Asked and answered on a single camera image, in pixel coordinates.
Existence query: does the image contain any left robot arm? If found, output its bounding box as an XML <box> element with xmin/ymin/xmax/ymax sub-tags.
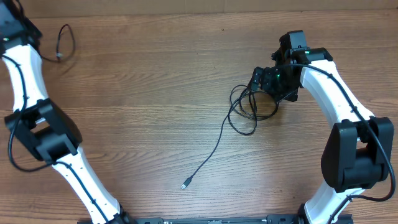
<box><xmin>1</xmin><ymin>1</ymin><xmax>135</xmax><ymax>223</ymax></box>

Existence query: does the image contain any black usb cable bundle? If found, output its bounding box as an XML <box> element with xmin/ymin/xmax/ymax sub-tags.
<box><xmin>180</xmin><ymin>83</ymin><xmax>280</xmax><ymax>191</ymax></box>

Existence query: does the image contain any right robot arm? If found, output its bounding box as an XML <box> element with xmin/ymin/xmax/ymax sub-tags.
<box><xmin>248</xmin><ymin>30</ymin><xmax>396</xmax><ymax>223</ymax></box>

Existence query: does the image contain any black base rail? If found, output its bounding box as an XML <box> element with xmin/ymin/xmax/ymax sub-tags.
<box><xmin>133</xmin><ymin>215</ymin><xmax>305</xmax><ymax>224</ymax></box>

